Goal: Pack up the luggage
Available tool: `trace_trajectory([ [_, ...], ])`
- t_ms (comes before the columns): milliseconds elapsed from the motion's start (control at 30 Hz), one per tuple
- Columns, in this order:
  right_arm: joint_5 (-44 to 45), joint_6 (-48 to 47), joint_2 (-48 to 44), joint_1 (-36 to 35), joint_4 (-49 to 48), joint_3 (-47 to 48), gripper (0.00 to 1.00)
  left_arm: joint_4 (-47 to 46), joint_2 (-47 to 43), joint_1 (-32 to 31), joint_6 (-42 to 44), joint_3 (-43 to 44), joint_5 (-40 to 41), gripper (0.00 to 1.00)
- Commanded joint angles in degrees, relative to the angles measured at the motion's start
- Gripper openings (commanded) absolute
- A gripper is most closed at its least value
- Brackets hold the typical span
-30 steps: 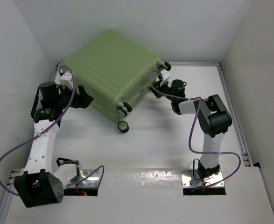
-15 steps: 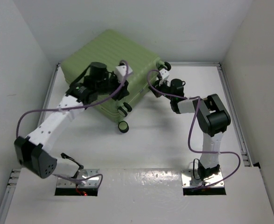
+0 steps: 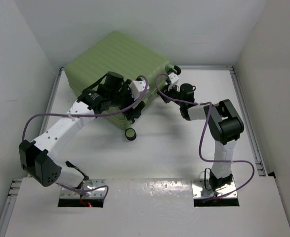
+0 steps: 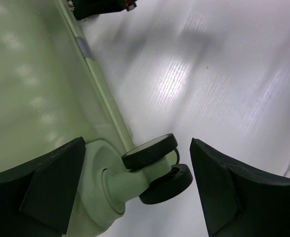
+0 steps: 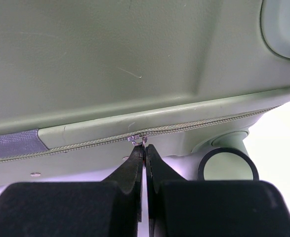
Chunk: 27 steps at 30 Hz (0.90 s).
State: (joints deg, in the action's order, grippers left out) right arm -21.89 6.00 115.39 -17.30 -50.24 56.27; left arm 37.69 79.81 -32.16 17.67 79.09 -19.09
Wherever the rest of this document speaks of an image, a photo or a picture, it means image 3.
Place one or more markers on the aluminium table rail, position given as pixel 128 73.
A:
pixel 15 183
pixel 262 168

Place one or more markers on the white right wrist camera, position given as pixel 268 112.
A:
pixel 172 80

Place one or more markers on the light green suitcase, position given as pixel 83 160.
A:
pixel 112 68

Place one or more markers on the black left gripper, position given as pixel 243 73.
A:
pixel 125 88

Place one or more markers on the metal base plate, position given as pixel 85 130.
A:
pixel 88 189
pixel 202 190

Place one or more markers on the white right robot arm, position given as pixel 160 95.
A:
pixel 223 121

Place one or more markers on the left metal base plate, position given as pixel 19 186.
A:
pixel 88 189

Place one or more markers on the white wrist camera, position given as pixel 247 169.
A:
pixel 137 87
pixel 172 80

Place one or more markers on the left aluminium table rail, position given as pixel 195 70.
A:
pixel 15 183

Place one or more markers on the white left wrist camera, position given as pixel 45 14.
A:
pixel 137 87

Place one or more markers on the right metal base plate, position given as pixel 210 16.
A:
pixel 202 190

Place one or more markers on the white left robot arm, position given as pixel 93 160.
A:
pixel 37 157

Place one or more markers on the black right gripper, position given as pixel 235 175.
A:
pixel 167 93

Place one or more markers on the right aluminium table rail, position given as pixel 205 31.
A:
pixel 262 168

